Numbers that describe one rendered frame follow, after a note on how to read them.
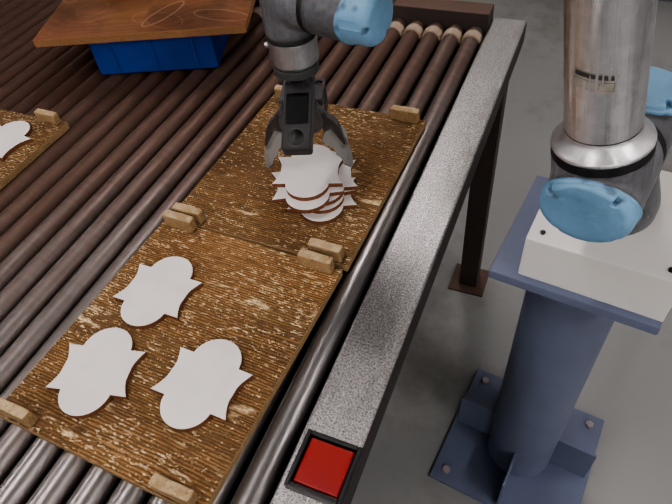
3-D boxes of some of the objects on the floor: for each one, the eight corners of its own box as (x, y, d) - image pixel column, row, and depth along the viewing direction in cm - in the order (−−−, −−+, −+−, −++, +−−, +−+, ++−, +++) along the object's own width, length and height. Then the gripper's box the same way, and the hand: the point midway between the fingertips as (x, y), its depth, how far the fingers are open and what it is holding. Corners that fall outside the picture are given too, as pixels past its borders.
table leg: (489, 272, 208) (526, 54, 145) (482, 297, 201) (517, 79, 138) (456, 264, 212) (479, 48, 148) (448, 288, 205) (467, 73, 141)
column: (603, 422, 168) (728, 204, 103) (567, 547, 147) (695, 372, 82) (478, 370, 182) (518, 151, 118) (429, 476, 162) (445, 281, 97)
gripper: (360, 42, 91) (367, 143, 106) (239, 47, 93) (261, 145, 108) (357, 71, 85) (364, 174, 100) (228, 76, 88) (253, 175, 102)
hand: (309, 170), depth 102 cm, fingers open, 14 cm apart
